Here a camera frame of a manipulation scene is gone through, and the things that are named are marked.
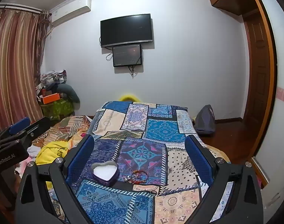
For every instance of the white air conditioner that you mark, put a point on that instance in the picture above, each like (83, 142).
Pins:
(69, 9)

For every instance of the wooden door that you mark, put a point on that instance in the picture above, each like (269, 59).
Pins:
(256, 74)

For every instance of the striped brown blanket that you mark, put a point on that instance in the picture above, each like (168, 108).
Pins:
(65, 127)

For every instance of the yellow round object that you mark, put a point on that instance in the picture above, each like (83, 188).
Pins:
(129, 98)

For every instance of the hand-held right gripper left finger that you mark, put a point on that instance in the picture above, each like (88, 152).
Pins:
(82, 159)

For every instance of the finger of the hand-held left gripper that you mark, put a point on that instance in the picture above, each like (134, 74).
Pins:
(19, 124)
(40, 127)

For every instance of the striped brown curtain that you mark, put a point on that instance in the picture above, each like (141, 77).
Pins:
(13, 63)

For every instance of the pile of clutter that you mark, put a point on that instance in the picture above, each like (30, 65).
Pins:
(52, 79)

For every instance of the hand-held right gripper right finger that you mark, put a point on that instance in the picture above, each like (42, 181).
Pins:
(199, 161)

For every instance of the large black television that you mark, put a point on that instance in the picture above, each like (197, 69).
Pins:
(126, 30)

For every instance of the green patterned box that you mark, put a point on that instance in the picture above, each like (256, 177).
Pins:
(58, 109)

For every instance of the pink cloth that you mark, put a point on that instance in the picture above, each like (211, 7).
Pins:
(24, 166)

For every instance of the patchwork blue blanket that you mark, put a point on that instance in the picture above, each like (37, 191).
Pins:
(146, 130)

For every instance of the yellow fleece blanket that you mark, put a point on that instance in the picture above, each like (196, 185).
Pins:
(51, 151)

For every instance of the orange box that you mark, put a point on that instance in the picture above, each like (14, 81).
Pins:
(51, 98)

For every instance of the purple heart-shaped tin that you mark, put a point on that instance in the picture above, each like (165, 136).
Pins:
(105, 173)

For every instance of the small black monitor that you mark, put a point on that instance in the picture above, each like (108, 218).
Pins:
(127, 55)

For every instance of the grey bag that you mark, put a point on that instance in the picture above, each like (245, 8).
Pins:
(205, 121)

